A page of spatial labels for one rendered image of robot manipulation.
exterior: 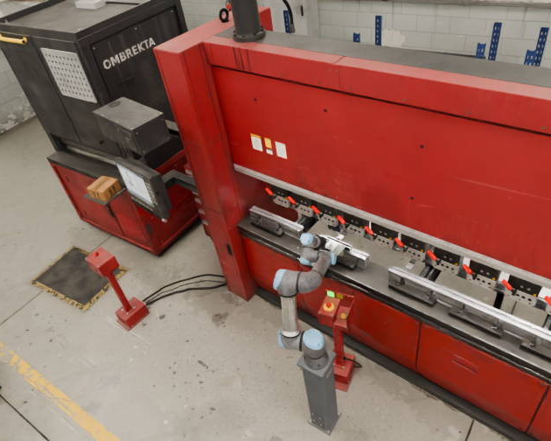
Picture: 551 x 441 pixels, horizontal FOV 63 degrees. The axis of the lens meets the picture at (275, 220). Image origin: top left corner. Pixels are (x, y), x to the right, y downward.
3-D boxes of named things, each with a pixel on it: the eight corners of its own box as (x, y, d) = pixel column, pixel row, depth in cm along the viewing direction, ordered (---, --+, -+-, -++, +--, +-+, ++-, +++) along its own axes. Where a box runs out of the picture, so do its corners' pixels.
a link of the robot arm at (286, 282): (302, 356, 259) (297, 279, 233) (277, 352, 264) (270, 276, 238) (307, 341, 269) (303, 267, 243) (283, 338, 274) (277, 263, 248)
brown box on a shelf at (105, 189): (83, 197, 400) (77, 185, 392) (106, 181, 415) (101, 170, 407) (104, 206, 385) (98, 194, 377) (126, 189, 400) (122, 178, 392)
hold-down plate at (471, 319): (448, 314, 269) (449, 311, 267) (452, 308, 272) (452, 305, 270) (500, 339, 252) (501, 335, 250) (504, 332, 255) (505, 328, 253)
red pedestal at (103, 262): (115, 321, 414) (78, 259, 361) (136, 303, 428) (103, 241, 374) (129, 332, 403) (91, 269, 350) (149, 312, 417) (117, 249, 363)
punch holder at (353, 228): (343, 230, 293) (342, 211, 282) (350, 223, 298) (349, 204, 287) (363, 239, 285) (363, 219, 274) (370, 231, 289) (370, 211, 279)
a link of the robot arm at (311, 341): (323, 360, 258) (321, 346, 249) (300, 355, 262) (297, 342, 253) (327, 342, 266) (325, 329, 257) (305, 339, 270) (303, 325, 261)
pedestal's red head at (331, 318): (318, 324, 303) (317, 307, 291) (327, 305, 313) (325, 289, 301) (347, 332, 295) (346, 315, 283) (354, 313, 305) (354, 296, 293)
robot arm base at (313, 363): (321, 374, 262) (319, 365, 255) (299, 362, 269) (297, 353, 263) (333, 354, 271) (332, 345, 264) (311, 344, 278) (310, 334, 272)
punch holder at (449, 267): (430, 266, 260) (433, 246, 249) (437, 257, 265) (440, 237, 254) (456, 276, 252) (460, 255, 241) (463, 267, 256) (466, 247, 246)
